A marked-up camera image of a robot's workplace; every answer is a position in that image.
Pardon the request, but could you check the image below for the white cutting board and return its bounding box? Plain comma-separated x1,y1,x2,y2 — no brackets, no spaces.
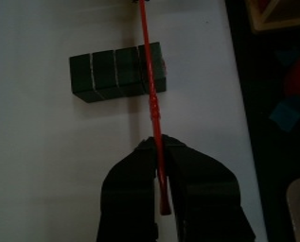
0,0,269,242

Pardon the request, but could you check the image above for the sushi piece red centre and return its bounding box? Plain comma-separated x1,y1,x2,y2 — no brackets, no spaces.
68,52,106,104
137,42,167,95

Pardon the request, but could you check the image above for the blue utensil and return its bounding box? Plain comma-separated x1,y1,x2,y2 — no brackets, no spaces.
268,95,300,132

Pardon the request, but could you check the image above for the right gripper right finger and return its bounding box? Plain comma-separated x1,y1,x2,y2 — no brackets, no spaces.
161,134,257,242

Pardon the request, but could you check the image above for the sushi piece green centre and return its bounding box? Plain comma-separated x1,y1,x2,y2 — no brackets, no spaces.
88,49,125,100
113,45,150,97

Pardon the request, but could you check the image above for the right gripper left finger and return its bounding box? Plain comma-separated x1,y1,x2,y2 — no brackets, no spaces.
95,136,159,242

